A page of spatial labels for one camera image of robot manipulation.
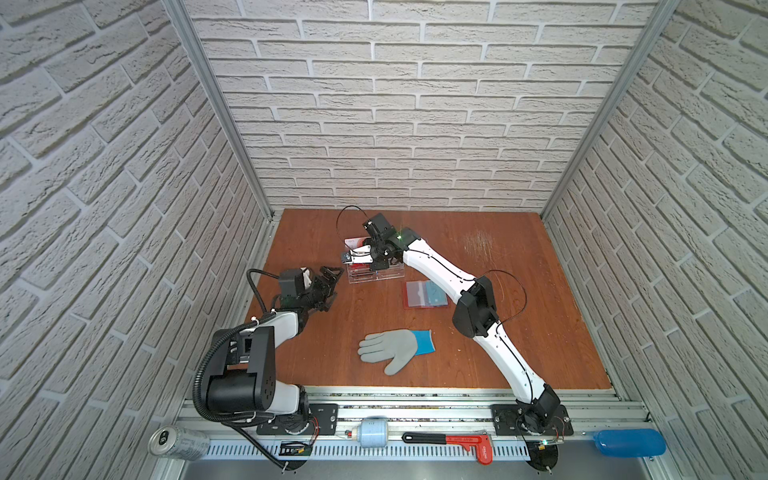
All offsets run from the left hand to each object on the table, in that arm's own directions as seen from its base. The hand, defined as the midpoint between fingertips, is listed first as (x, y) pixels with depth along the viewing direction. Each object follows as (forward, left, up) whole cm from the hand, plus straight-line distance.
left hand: (341, 275), depth 90 cm
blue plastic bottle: (-46, -71, -7) cm, 85 cm away
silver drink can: (-42, +30, +4) cm, 52 cm away
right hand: (+9, -8, +1) cm, 12 cm away
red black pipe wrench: (-44, -36, -8) cm, 57 cm away
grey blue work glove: (-19, -18, -9) cm, 28 cm away
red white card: (+13, -4, +1) cm, 13 cm away
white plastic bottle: (-42, -10, -1) cm, 43 cm away
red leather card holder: (-3, -27, -8) cm, 28 cm away
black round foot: (-47, -51, -11) cm, 70 cm away
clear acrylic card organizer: (+6, -7, -8) cm, 12 cm away
